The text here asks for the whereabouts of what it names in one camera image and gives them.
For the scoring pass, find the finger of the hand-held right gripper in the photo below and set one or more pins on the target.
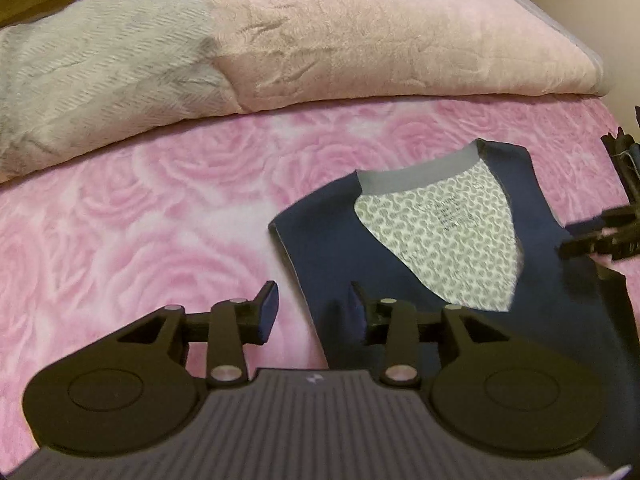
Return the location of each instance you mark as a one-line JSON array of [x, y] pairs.
[[580, 245]]

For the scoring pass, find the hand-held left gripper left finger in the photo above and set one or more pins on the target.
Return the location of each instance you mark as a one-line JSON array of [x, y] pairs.
[[270, 310]]

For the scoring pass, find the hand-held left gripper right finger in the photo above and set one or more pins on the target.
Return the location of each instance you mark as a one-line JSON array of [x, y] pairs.
[[357, 310]]

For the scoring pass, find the navy top grey lining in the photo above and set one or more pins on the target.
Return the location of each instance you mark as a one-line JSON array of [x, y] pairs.
[[325, 250]]

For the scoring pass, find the pink floral blanket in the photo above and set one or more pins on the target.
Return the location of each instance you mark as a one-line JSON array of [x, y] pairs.
[[150, 210]]

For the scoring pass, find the grey pink plush blanket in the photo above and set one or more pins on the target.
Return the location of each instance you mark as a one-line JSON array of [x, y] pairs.
[[350, 35]]

